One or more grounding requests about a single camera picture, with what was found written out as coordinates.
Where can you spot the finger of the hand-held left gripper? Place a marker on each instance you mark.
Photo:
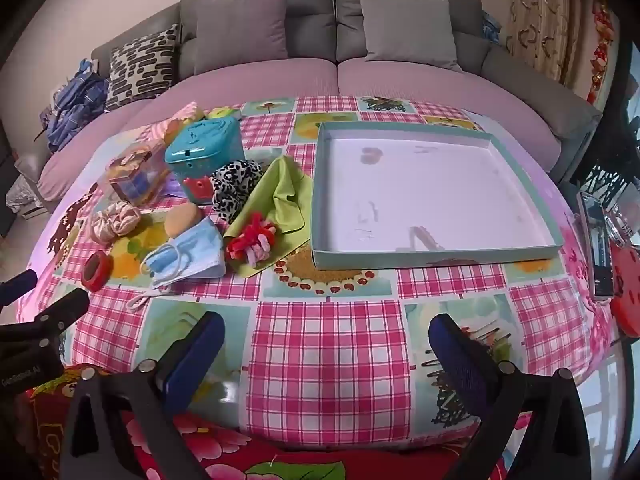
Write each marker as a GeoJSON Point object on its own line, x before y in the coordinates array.
{"type": "Point", "coordinates": [20, 281]}
{"type": "Point", "coordinates": [62, 305]}

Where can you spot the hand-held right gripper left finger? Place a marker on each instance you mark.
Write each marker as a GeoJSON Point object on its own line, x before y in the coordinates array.
{"type": "Point", "coordinates": [195, 360]}

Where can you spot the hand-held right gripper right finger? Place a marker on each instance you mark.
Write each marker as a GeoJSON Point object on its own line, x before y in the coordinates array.
{"type": "Point", "coordinates": [457, 360]}

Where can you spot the red tape roll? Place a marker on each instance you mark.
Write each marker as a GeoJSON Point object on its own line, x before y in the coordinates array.
{"type": "Point", "coordinates": [97, 270]}

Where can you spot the blue face mask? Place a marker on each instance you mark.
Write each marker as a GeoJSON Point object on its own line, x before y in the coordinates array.
{"type": "Point", "coordinates": [192, 252]}

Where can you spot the red pink pipe cleaner bundle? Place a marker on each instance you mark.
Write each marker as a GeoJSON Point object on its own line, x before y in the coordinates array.
{"type": "Point", "coordinates": [252, 242]}

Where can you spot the beige egg-shaped sponge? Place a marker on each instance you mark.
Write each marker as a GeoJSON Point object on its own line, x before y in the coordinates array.
{"type": "Point", "coordinates": [182, 220]}

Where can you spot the shallow teal cardboard box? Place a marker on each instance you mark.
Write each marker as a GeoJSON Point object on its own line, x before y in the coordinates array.
{"type": "Point", "coordinates": [425, 195]}

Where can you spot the leopard print scrunchie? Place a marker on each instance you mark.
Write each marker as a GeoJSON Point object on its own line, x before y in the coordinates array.
{"type": "Point", "coordinates": [232, 180]}

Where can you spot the green cloth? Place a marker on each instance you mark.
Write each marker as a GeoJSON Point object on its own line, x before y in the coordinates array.
{"type": "Point", "coordinates": [285, 190]}

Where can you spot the pink striped chenille sponge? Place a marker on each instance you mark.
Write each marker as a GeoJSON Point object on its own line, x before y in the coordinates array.
{"type": "Point", "coordinates": [177, 122]}

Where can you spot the pink scrunchie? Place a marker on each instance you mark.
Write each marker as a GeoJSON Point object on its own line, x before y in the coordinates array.
{"type": "Point", "coordinates": [112, 222]}

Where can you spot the red floral blanket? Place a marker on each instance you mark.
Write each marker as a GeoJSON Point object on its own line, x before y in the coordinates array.
{"type": "Point", "coordinates": [240, 452]}

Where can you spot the clear plastic box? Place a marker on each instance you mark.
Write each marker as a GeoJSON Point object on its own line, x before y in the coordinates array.
{"type": "Point", "coordinates": [135, 172]}

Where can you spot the smartphone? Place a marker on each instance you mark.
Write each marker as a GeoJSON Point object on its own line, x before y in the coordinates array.
{"type": "Point", "coordinates": [595, 245]}

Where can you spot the red plastic stool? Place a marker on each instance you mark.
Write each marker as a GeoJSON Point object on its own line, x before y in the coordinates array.
{"type": "Point", "coordinates": [627, 290]}

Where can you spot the blue striped clothing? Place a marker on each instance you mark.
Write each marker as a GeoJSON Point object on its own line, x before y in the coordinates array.
{"type": "Point", "coordinates": [75, 105]}

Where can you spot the teal plastic toy box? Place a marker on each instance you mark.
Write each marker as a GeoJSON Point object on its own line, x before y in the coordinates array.
{"type": "Point", "coordinates": [202, 150]}

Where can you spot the clear glass bottle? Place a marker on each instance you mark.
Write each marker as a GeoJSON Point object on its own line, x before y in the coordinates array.
{"type": "Point", "coordinates": [622, 222]}

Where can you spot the black patterned cushion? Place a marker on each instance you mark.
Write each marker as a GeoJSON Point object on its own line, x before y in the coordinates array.
{"type": "Point", "coordinates": [142, 67]}

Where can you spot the green tissue packet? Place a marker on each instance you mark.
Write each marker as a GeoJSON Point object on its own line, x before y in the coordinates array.
{"type": "Point", "coordinates": [225, 112]}

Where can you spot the black metal rack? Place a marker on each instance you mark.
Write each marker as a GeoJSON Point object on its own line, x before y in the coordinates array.
{"type": "Point", "coordinates": [610, 160]}

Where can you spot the light grey cushion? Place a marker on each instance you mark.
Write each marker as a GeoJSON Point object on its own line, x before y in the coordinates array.
{"type": "Point", "coordinates": [407, 30]}

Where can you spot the small blue cloth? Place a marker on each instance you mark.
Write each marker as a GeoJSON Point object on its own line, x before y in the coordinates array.
{"type": "Point", "coordinates": [491, 27]}

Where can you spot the purple grey cushion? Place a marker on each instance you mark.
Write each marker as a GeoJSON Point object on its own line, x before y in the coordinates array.
{"type": "Point", "coordinates": [245, 25]}

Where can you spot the red hanging decoration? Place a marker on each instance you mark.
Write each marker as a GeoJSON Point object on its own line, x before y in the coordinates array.
{"type": "Point", "coordinates": [600, 55]}

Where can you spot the beige patterned curtain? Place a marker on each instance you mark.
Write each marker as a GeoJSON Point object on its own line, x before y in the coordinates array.
{"type": "Point", "coordinates": [545, 20]}

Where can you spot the grey sofa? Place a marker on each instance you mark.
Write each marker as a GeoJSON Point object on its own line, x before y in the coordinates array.
{"type": "Point", "coordinates": [310, 15]}

